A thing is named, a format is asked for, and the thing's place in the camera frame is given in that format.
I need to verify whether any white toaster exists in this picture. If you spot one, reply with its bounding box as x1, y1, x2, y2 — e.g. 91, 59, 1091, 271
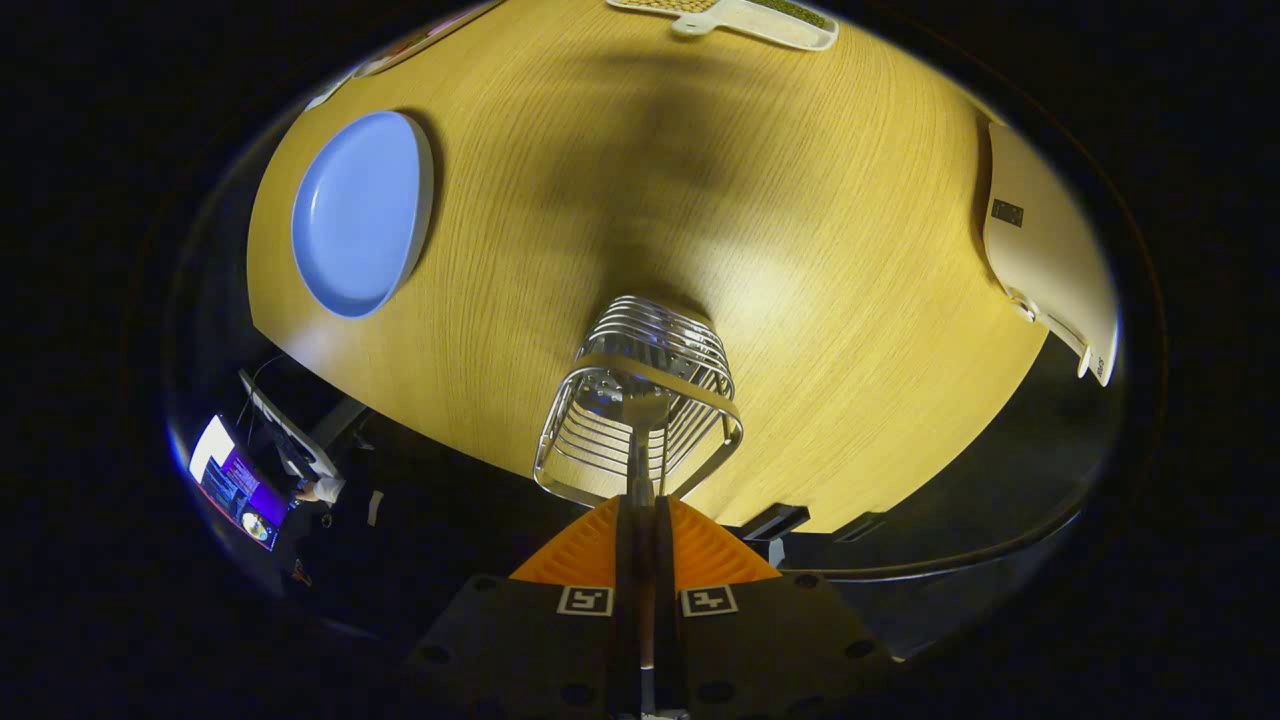
982, 122, 1121, 387

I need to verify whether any white divided dish with beans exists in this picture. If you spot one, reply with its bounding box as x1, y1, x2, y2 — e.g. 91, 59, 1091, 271
605, 0, 840, 52

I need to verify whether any plate with steak and vegetables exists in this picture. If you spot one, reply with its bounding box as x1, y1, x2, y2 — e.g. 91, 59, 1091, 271
352, 0, 506, 79

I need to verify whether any glowing computer screen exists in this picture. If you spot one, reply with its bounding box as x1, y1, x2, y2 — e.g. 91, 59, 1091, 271
188, 414, 293, 552

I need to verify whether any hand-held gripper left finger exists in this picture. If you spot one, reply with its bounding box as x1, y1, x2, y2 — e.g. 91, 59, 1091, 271
400, 495, 643, 720

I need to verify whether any fork with wooden handle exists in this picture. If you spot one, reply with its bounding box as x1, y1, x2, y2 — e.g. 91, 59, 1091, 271
622, 385, 673, 701

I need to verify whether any metal wire cutlery basket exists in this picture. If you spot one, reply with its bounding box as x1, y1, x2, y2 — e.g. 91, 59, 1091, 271
533, 295, 745, 508

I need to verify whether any grey laptop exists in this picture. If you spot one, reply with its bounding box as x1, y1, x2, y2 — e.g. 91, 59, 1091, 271
238, 368, 343, 483

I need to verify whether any blue round plate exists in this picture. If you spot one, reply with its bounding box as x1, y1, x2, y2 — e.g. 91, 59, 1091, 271
291, 110, 435, 319

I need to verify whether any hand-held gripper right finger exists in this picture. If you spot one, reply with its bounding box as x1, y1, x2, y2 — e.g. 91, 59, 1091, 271
655, 495, 896, 720

